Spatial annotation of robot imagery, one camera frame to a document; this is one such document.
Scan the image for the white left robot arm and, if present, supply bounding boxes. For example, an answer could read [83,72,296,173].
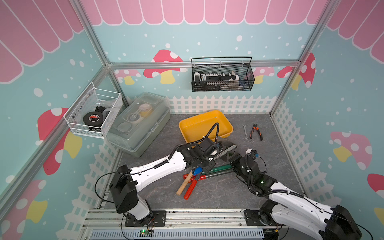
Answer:
[109,139,228,222]

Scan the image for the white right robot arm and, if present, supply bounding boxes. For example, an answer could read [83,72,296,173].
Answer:
[226,150,363,240]

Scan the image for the translucent green storage box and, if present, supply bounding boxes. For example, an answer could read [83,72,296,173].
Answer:
[107,92,170,158]

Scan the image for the yellow plastic tray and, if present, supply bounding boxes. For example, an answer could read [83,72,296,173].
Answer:
[179,110,234,143]

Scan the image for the small steel wrench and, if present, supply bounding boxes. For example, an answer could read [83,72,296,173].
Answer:
[243,125,249,141]

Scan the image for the orange black pliers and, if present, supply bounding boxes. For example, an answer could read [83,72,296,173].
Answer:
[249,124,264,141]

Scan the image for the white socket set holder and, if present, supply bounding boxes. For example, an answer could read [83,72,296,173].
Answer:
[193,71,240,88]

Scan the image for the black tape roll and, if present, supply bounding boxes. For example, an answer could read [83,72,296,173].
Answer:
[83,112,104,128]

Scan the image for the green handled small hoe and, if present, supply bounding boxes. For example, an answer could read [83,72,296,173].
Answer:
[202,165,232,176]

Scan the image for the wooden handled small hoe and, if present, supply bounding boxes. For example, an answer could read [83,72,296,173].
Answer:
[176,171,195,196]

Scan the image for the black wire mesh basket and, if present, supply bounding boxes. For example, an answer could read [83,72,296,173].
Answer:
[191,57,255,92]

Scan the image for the clear acrylic wall bin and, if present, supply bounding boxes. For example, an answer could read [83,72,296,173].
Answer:
[64,83,123,139]

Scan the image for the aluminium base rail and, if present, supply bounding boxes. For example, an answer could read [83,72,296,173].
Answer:
[80,208,286,240]

